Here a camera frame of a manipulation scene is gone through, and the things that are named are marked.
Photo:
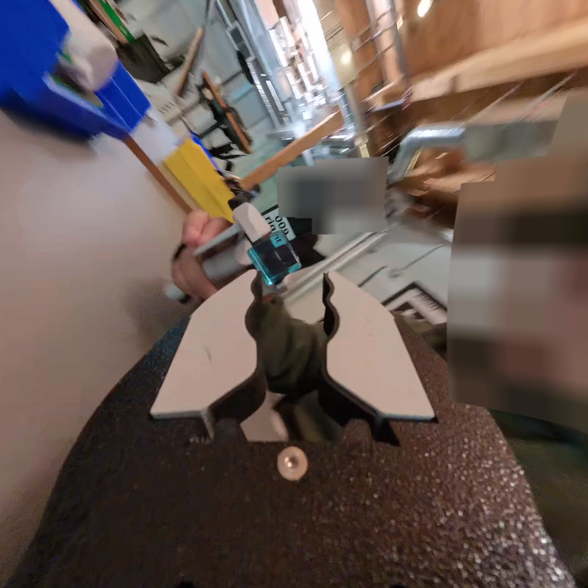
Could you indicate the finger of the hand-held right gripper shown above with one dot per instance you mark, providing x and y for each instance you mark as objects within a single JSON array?
[
  {"x": 278, "y": 289},
  {"x": 250, "y": 220}
]

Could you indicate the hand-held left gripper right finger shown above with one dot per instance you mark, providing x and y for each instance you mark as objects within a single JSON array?
[{"x": 372, "y": 358}]

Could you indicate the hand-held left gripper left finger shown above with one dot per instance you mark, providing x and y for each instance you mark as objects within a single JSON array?
[{"x": 211, "y": 353}]

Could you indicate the clear teal cube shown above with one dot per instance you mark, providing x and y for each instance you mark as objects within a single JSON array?
[{"x": 275, "y": 259}]

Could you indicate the blue plastic bin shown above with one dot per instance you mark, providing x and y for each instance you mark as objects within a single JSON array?
[{"x": 27, "y": 69}]

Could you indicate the person's right forearm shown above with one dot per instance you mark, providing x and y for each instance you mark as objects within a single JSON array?
[{"x": 289, "y": 349}]

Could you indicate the person's right hand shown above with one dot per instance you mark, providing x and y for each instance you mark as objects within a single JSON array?
[{"x": 197, "y": 229}]

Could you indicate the yellow plastic bin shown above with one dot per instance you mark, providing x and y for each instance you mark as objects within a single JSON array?
[{"x": 197, "y": 174}]

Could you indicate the white foam cylinder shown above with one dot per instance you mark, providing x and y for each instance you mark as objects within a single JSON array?
[{"x": 92, "y": 55}]

